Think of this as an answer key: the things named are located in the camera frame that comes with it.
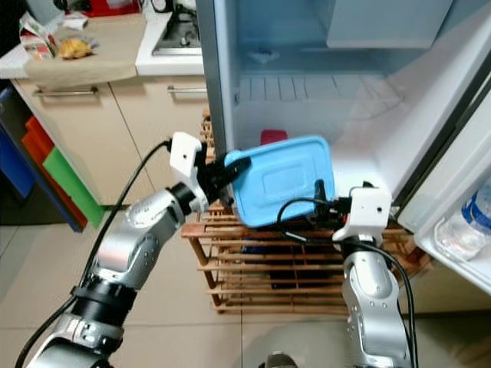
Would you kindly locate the blue plastic food container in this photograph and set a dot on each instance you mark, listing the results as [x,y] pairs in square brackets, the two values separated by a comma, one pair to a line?
[280,182]

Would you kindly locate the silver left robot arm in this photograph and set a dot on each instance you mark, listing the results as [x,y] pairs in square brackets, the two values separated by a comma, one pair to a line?
[130,245]

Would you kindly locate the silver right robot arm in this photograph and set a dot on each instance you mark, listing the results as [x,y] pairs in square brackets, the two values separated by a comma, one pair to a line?
[372,307]

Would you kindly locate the white fridge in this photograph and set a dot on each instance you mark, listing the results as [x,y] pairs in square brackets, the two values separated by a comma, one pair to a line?
[307,115]

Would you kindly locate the clear fridge shelf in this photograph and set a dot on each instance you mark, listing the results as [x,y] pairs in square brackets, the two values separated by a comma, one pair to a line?
[314,87]

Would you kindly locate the white fridge door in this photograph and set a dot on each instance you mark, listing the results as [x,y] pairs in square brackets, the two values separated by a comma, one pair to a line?
[441,169]

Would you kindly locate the red plastic lid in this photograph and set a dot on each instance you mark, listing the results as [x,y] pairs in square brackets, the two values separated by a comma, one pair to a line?
[273,136]

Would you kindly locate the beige kitchen cabinet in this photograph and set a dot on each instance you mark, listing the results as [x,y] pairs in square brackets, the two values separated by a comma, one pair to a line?
[146,142]

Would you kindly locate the wooden slatted rack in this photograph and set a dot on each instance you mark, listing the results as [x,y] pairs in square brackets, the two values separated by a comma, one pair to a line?
[276,268]

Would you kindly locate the clear water bottle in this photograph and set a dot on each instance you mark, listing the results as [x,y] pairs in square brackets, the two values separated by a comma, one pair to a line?
[468,222]

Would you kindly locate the green cutting board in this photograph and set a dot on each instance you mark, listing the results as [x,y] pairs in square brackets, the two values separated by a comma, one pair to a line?
[73,184]

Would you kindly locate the steel gas stove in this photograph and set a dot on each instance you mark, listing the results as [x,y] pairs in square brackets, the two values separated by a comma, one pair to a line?
[175,37]

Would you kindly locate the beige counter mat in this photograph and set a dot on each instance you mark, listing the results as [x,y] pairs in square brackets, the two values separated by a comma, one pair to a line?
[115,54]

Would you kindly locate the orange cutting board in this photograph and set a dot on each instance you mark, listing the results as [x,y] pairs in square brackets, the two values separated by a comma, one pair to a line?
[38,149]

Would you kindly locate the dark robot leg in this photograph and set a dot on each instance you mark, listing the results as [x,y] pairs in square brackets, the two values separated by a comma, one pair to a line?
[280,362]

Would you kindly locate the white freezer compartment flap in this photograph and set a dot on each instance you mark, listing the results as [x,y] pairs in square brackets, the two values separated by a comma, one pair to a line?
[387,23]

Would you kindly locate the bagged yellow bread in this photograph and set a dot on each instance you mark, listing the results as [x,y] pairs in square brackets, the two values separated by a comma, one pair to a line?
[77,49]

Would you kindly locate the red kitchen appliance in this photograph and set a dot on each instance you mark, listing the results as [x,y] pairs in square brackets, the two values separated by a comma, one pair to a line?
[111,6]

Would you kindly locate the white crumpled packet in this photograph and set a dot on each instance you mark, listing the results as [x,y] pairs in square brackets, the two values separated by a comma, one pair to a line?
[75,21]

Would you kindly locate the printed drink carton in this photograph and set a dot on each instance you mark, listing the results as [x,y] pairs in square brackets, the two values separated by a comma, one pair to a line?
[37,38]

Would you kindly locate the grey metal container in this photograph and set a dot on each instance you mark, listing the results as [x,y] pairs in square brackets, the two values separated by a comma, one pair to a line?
[40,9]

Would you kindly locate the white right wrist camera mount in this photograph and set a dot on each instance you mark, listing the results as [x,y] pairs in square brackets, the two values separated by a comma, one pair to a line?
[367,208]

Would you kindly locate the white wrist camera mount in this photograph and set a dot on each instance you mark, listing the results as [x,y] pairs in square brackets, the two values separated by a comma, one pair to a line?
[367,208]
[186,158]

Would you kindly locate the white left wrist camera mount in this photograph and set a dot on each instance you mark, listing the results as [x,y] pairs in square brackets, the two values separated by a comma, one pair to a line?
[186,158]

